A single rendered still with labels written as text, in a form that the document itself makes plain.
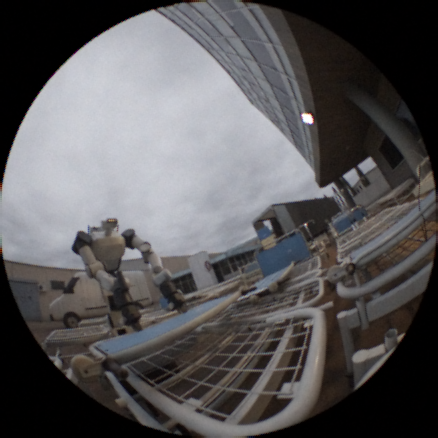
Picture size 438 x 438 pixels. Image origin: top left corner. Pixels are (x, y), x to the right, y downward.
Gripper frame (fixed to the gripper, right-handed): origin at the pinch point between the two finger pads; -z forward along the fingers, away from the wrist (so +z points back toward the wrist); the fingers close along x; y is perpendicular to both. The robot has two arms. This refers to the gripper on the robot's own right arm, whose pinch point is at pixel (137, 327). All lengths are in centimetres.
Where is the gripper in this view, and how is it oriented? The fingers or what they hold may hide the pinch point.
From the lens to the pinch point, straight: 74.5
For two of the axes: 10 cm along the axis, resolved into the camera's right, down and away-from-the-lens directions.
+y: 4.9, 1.5, 8.6
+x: 6.2, -7.6, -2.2
